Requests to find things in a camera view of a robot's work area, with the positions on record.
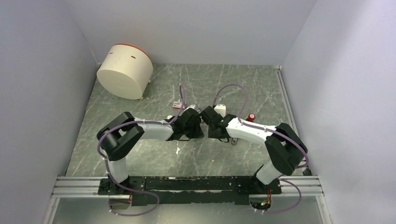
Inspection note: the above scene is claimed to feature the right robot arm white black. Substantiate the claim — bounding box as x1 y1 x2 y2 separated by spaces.
200 106 308 193

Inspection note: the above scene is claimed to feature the red white staple box sleeve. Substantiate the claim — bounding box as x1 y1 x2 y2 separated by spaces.
172 101 184 109

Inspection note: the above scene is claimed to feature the cream cylindrical drum orange rim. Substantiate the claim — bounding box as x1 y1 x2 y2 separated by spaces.
97 43 154 100

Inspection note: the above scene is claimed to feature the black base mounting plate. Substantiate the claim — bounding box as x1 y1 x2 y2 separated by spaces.
97 176 282 206

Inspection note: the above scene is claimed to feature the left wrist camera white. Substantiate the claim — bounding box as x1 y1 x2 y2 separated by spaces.
185 105 198 111

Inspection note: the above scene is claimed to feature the beige brown small stapler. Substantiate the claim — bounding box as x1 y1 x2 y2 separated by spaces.
231 138 238 146

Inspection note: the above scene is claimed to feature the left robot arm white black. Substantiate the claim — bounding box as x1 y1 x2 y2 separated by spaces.
97 106 204 194

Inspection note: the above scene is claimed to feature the aluminium rail frame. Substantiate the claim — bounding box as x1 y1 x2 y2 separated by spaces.
45 64 324 224

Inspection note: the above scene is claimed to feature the red black stamp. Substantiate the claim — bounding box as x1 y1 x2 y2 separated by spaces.
247 113 256 122

